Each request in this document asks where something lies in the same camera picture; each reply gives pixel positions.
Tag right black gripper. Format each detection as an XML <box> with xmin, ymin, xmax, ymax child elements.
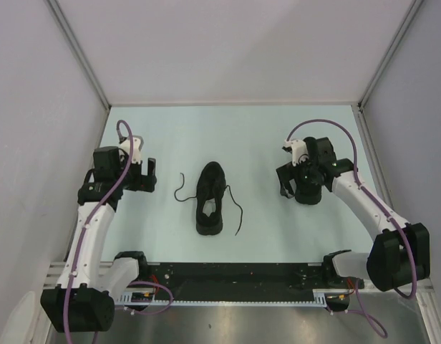
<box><xmin>276</xmin><ymin>154</ymin><xmax>318</xmax><ymax>199</ymax></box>

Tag black shoelace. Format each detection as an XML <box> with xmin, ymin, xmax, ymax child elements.
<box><xmin>174</xmin><ymin>173</ymin><xmax>244</xmax><ymax>237</ymax></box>

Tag black sneaker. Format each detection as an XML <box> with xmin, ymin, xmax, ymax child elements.
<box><xmin>294</xmin><ymin>179</ymin><xmax>322</xmax><ymax>206</ymax></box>
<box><xmin>195</xmin><ymin>161</ymin><xmax>226</xmax><ymax>236</ymax></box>

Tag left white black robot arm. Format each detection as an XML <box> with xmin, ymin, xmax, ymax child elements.
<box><xmin>40</xmin><ymin>137</ymin><xmax>157</xmax><ymax>333</ymax></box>

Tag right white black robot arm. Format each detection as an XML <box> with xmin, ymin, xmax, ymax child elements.
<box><xmin>276</xmin><ymin>137</ymin><xmax>430</xmax><ymax>292</ymax></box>

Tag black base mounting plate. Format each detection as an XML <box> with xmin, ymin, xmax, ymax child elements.
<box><xmin>128</xmin><ymin>262</ymin><xmax>355</xmax><ymax>302</ymax></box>

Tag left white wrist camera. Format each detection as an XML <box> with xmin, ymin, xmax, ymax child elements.
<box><xmin>119</xmin><ymin>135</ymin><xmax>144</xmax><ymax>164</ymax></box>

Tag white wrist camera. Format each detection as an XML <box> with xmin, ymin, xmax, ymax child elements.
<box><xmin>119</xmin><ymin>135</ymin><xmax>144</xmax><ymax>164</ymax></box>
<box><xmin>282</xmin><ymin>139</ymin><xmax>309</xmax><ymax>167</ymax></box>

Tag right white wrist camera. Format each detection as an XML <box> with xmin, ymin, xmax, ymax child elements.
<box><xmin>282</xmin><ymin>139</ymin><xmax>309</xmax><ymax>167</ymax></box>

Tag right aluminium side rail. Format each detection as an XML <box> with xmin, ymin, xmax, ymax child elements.
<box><xmin>352</xmin><ymin>104</ymin><xmax>394</xmax><ymax>209</ymax></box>

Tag white slotted cable duct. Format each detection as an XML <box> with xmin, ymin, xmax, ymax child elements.
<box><xmin>115</xmin><ymin>290</ymin><xmax>349</xmax><ymax>309</ymax></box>

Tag aluminium frame rail front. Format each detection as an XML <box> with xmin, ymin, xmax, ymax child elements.
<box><xmin>43</xmin><ymin>262</ymin><xmax>434</xmax><ymax>292</ymax></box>

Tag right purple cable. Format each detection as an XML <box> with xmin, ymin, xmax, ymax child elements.
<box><xmin>286</xmin><ymin>119</ymin><xmax>418</xmax><ymax>338</ymax></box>

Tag left aluminium corner post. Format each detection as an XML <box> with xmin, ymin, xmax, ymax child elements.
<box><xmin>44</xmin><ymin>0</ymin><xmax>111</xmax><ymax>112</ymax></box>

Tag aluminium corner post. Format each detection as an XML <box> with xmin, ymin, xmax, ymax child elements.
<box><xmin>357</xmin><ymin>0</ymin><xmax>425</xmax><ymax>110</ymax></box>
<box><xmin>44</xmin><ymin>0</ymin><xmax>111</xmax><ymax>112</ymax></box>

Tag right aluminium corner post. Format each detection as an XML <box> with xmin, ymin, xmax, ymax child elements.
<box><xmin>357</xmin><ymin>0</ymin><xmax>425</xmax><ymax>110</ymax></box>

